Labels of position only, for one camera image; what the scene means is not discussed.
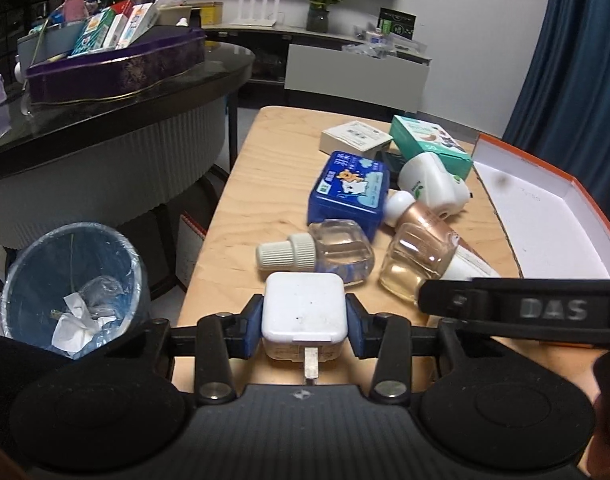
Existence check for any teal bandage box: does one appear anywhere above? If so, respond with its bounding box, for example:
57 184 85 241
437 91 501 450
389 115 473 180

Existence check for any blue floss pick box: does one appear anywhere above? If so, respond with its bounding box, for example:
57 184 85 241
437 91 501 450
306 151 390 242

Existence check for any purple decorative tin box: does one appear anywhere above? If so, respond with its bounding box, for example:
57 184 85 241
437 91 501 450
26 26 205 105

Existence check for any white plug-in repellent heater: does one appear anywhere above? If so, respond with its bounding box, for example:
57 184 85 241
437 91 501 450
397 153 472 219

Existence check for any blue curtain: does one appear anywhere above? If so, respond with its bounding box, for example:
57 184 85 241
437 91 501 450
503 0 610 222

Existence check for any orange white shoebox lid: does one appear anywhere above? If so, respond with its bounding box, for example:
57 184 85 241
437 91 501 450
472 136 610 280

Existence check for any black green display box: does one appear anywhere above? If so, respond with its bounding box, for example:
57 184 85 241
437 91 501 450
377 8 417 40

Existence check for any white small carton box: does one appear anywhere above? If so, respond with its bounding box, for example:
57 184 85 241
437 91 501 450
319 120 393 159

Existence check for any yellow box on cabinet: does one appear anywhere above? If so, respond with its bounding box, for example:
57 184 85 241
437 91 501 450
188 0 224 26

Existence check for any black power adapter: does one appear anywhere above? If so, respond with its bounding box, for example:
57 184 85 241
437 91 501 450
375 151 406 178

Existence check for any rose gold bottle white cap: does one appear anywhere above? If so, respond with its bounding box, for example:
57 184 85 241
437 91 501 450
383 191 480 256

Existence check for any white wifi router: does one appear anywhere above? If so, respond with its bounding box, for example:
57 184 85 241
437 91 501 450
231 0 281 28

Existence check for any clear bottle white ribbed cap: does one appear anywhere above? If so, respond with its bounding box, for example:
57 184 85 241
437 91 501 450
255 219 375 286

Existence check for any blue lined trash bin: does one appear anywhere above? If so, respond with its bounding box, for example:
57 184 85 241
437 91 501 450
0 222 150 359

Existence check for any light wooden side table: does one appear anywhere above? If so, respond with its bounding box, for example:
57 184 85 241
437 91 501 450
177 106 603 400

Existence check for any black round table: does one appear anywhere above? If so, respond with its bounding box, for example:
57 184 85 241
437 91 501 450
0 42 255 249

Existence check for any white power adapter plug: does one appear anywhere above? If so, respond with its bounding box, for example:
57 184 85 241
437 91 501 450
262 272 348 385

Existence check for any white tv cabinet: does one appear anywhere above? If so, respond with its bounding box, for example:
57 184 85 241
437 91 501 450
203 23 431 113

